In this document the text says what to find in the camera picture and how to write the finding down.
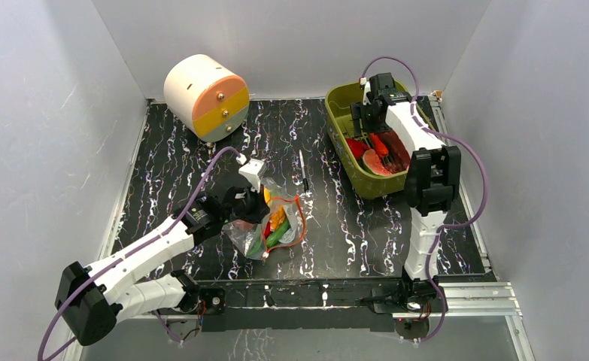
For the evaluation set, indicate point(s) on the pink peach toy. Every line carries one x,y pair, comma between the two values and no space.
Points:
243,226

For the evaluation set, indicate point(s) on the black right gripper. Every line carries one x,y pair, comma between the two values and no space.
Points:
366,115

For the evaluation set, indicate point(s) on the yellow mango toy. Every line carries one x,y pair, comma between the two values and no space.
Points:
267,195

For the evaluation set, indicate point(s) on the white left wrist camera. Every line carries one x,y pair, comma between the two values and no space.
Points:
253,171

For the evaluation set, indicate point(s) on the red bell pepper toy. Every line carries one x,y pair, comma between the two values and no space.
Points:
357,147

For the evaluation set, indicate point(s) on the round white drawer cabinet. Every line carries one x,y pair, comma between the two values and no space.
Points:
208,98

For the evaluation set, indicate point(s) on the green chili pepper toy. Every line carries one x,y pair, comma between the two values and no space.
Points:
268,238

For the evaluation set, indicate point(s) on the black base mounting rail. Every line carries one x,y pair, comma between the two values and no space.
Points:
378,304

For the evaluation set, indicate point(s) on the clear zip top bag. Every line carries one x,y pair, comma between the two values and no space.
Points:
295,215

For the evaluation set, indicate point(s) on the pink watermelon slice toy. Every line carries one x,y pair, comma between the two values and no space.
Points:
372,163

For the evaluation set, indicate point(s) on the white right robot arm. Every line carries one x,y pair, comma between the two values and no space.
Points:
431,182

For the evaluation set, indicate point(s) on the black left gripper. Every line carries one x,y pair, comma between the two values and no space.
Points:
260,207

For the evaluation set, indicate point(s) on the orange brown papaya slice toy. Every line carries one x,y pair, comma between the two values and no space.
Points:
396,149

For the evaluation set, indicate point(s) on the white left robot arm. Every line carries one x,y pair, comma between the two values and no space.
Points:
93,299

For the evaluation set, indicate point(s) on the red chili pepper toy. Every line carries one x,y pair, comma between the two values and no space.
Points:
378,145

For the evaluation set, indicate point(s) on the olive green plastic bin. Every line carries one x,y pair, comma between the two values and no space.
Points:
340,127

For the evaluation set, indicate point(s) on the black and white pen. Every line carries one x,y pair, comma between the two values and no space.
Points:
305,182

